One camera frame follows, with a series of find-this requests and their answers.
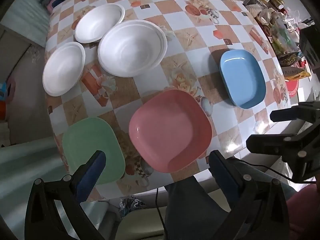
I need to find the small white bowl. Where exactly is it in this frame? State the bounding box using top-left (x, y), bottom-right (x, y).
top-left (42, 42), bottom-right (86, 97)
top-left (74, 4), bottom-right (125, 43)

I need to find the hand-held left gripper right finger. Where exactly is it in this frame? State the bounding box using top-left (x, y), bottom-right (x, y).
top-left (209, 150), bottom-right (290, 240)

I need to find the large white bowl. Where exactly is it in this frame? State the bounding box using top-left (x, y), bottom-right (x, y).
top-left (97, 20), bottom-right (168, 78)

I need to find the green plate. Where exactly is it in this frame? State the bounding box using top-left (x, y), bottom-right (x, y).
top-left (62, 117), bottom-right (125, 185)

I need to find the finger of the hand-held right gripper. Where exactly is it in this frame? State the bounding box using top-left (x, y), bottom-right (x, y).
top-left (246, 124), bottom-right (320, 183)
top-left (270, 101), bottom-right (320, 124)

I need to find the red woven mat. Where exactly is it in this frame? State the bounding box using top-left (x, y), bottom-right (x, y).
top-left (285, 79), bottom-right (304, 95)

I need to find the patterned crumpled cloth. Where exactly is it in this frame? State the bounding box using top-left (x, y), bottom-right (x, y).
top-left (119, 197), bottom-right (147, 218)

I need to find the pink plate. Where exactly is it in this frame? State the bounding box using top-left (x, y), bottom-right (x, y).
top-left (129, 89), bottom-right (213, 173)

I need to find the yellow snack box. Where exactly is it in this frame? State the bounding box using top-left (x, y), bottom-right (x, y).
top-left (282, 67), bottom-right (311, 81)

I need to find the cream chair seat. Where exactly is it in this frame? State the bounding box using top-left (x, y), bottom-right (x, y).
top-left (116, 206), bottom-right (167, 240)

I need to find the blue plate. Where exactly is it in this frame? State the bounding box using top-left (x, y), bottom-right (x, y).
top-left (219, 49), bottom-right (266, 110)

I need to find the dark box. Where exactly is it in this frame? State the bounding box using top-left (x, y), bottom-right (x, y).
top-left (299, 27), bottom-right (320, 68)

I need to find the round pink stool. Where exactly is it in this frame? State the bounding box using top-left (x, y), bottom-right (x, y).
top-left (4, 76), bottom-right (17, 103)

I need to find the pile of food packets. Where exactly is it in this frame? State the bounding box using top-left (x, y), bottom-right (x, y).
top-left (244, 0), bottom-right (312, 67)

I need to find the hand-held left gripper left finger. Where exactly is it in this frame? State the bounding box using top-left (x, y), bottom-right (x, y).
top-left (24, 150), bottom-right (107, 240)

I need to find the person's leg in jeans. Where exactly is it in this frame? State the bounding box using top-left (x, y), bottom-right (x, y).
top-left (165, 155), bottom-right (297, 240)

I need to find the person's pink shirt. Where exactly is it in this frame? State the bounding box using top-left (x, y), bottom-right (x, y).
top-left (286, 180), bottom-right (320, 240)

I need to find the black cable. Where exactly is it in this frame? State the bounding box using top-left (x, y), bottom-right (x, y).
top-left (155, 187), bottom-right (167, 240)
top-left (235, 160), bottom-right (300, 181)

